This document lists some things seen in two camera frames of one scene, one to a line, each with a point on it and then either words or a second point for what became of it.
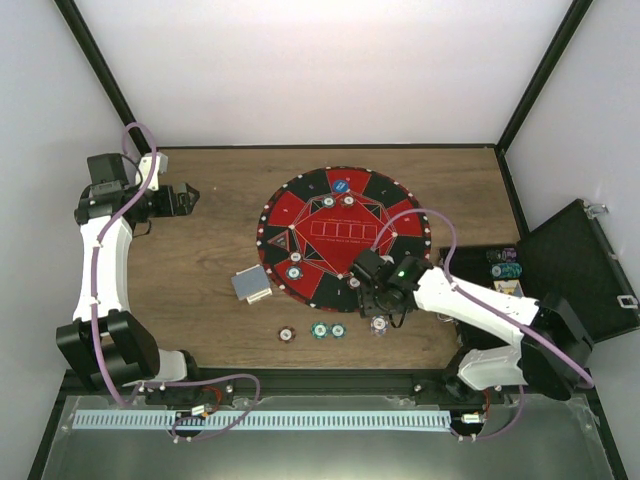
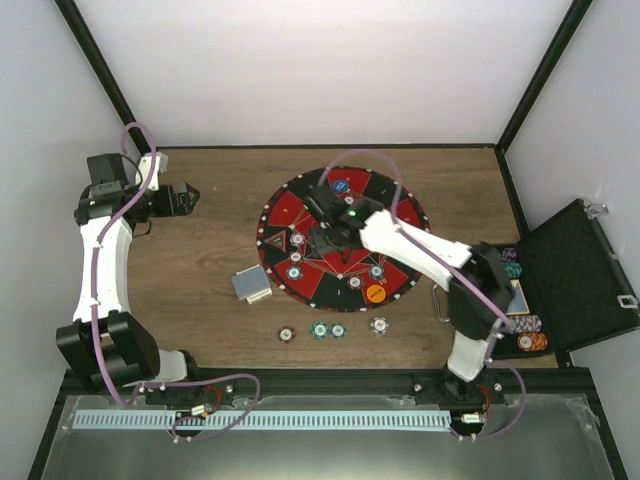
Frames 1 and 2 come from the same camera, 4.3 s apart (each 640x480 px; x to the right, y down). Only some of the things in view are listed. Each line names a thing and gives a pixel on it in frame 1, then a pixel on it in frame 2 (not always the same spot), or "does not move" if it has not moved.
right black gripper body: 370,306 -> 328,244
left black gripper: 184,207 does not move
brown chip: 295,256 does not move
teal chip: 338,330 does not move
